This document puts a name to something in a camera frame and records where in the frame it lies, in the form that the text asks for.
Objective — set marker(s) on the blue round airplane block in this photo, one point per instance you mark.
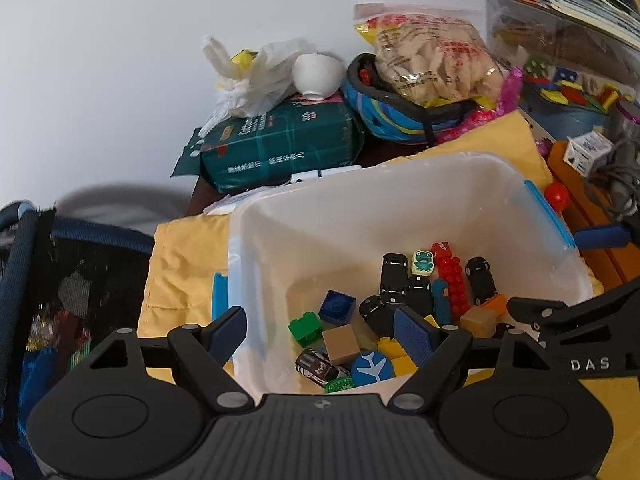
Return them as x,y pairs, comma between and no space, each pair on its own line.
370,369

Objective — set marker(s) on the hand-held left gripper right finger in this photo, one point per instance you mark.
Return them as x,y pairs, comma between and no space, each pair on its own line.
412,337

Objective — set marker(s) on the white bowl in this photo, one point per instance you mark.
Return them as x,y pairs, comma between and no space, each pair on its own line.
317,75

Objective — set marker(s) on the orange box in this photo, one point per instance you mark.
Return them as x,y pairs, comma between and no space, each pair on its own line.
595,200

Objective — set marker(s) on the dark blue mesh chair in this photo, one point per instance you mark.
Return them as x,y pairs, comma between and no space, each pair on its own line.
60,285

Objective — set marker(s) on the pink bumpy toy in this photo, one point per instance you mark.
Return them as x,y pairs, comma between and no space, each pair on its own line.
507,95

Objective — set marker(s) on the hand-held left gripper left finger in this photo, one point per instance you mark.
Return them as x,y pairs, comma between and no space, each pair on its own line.
227,332

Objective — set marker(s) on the yellow blanket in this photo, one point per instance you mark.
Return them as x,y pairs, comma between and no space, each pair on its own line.
185,270

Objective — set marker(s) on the wooden cube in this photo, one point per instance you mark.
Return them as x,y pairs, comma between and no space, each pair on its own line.
477,322
341,344

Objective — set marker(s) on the green printed hollow brick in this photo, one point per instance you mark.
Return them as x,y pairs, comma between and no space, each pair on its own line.
340,386

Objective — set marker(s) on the small blue brick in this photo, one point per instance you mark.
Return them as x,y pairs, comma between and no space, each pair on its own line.
337,307

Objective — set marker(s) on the frog printed block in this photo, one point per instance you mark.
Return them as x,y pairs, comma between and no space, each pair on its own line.
422,261

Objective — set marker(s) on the small white blue carton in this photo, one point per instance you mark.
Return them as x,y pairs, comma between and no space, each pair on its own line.
587,152

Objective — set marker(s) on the red black toy car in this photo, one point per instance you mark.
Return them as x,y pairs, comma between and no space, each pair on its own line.
320,365

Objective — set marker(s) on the white plastic storage bin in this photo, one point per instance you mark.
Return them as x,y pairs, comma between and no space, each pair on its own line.
325,230

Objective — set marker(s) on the green studded brick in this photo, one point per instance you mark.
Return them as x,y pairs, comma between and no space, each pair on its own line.
305,330

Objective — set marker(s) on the red translucent brick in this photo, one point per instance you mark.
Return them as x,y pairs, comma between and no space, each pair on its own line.
452,280

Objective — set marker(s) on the clear snack bag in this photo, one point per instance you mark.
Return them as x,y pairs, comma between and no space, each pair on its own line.
430,55

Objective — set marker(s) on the blue black helmet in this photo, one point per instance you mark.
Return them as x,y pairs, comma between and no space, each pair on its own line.
390,115

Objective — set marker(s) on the white plastic bag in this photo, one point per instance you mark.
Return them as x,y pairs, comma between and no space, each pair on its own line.
255,80

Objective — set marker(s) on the dark green tissue pack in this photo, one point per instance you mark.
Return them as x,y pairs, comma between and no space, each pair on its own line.
280,145

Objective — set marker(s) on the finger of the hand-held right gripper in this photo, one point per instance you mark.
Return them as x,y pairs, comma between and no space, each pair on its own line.
590,330
600,237

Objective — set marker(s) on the clear toy container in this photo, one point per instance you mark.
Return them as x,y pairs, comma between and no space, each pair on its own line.
560,60

